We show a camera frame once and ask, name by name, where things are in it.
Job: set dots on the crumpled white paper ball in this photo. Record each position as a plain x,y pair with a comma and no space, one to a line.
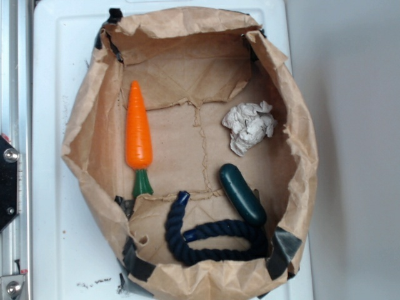
249,124

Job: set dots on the white plastic tray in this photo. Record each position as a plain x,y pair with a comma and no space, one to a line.
70,257

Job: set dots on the orange plastic toy carrot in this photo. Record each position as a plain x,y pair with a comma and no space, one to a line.
139,150

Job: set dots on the aluminium frame rail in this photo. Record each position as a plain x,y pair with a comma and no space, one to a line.
14,239

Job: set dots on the brown paper bag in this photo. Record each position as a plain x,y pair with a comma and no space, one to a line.
193,64

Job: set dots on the black metal bracket plate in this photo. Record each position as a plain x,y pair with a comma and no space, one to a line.
8,183

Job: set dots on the dark green toy cucumber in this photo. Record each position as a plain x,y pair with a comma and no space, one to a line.
241,195

